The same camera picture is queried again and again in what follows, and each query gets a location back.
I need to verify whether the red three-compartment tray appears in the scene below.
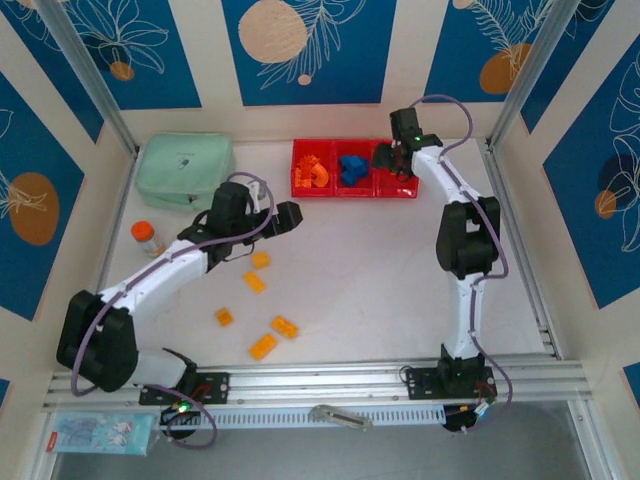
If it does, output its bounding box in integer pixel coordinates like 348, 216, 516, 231
289, 138, 421, 200

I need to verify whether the mint green fabric pouch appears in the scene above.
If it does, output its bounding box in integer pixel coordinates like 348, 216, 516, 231
133, 131, 237, 212

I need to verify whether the orange-lidded bottle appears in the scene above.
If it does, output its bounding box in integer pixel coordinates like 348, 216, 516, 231
130, 220, 167, 260

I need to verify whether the blue printed tissue pack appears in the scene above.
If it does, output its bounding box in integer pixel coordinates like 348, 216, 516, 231
46, 412, 155, 457

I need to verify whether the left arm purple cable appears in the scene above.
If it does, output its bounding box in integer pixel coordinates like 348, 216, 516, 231
71, 171, 276, 449

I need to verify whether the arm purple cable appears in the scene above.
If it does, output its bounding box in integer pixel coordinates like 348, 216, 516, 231
409, 93, 514, 436
71, 171, 276, 449

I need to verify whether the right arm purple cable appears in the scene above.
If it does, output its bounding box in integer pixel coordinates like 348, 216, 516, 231
409, 93, 514, 436

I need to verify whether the aluminium frame post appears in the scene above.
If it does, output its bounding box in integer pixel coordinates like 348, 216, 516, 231
487, 0, 589, 151
37, 0, 140, 157

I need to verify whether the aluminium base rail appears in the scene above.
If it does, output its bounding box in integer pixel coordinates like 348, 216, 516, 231
42, 360, 596, 412

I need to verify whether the clear-handled tool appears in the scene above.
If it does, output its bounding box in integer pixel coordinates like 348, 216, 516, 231
308, 403, 374, 433

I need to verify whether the white slotted cable duct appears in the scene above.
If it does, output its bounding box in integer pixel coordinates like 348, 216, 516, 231
159, 405, 446, 432

